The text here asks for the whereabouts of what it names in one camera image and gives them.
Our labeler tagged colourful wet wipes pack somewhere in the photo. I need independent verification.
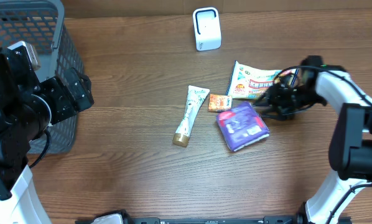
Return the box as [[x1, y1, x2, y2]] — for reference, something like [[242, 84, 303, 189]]
[[226, 60, 281, 100]]

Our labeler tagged purple sanitary pad pack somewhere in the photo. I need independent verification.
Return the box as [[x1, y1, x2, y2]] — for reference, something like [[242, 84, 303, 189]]
[[216, 101, 270, 152]]

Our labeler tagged small orange snack packet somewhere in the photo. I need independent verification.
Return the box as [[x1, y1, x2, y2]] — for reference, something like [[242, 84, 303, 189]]
[[208, 94, 232, 112]]

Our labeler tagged white cream tube gold cap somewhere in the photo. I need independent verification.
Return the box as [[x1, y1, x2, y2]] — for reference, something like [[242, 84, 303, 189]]
[[172, 85, 210, 147]]

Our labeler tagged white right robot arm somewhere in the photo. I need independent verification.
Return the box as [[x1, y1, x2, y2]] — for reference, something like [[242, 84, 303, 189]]
[[254, 55, 372, 223]]

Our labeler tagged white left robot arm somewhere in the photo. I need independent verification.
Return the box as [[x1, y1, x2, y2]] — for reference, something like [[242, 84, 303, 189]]
[[0, 45, 94, 223]]

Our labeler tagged white barcode scanner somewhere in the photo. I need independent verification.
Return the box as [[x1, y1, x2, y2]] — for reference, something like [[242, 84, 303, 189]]
[[192, 7, 221, 51]]

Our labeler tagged grey plastic mesh basket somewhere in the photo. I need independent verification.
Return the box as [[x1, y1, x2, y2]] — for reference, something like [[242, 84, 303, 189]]
[[0, 0, 85, 155]]

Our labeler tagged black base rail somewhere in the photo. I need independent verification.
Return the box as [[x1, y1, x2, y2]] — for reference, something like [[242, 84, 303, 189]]
[[77, 210, 351, 224]]

